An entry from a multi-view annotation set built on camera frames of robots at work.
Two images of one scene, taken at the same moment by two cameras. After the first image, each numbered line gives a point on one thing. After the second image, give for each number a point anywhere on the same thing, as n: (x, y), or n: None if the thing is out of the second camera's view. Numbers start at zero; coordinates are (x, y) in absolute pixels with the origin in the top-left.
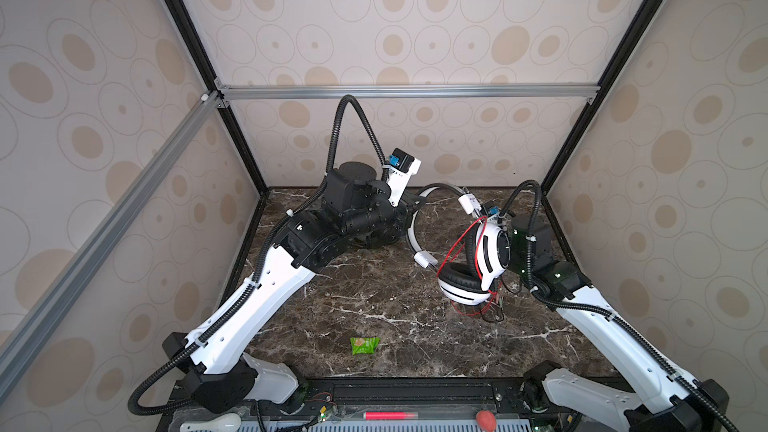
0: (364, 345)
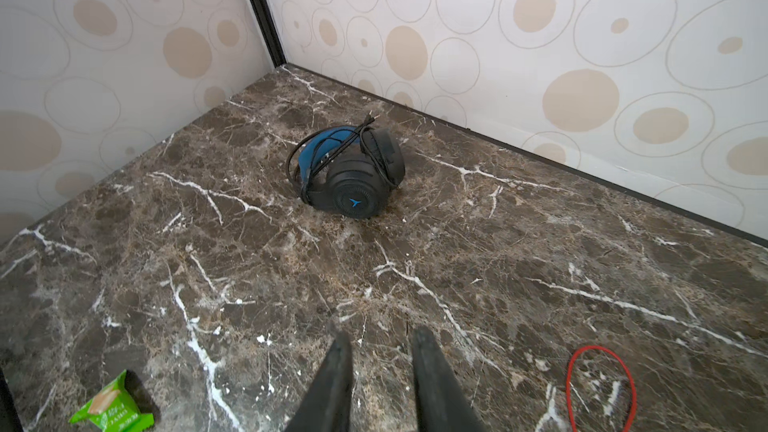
0: (113, 409)
